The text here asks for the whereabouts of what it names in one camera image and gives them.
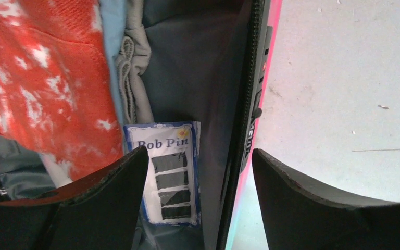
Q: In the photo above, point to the grey ribbed garment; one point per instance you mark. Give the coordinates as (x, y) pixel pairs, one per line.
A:
(131, 62)

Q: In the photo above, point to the pink and teal kids suitcase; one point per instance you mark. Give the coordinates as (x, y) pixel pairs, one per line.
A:
(207, 65)

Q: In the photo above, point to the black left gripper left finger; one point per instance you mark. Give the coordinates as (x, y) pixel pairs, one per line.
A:
(98, 211)

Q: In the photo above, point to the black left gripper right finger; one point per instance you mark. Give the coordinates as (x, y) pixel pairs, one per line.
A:
(300, 212)

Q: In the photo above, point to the light blue garment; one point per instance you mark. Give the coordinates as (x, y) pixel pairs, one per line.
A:
(113, 15)

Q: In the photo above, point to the red white tie-dye garment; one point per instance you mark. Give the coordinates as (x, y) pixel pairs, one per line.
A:
(55, 94)

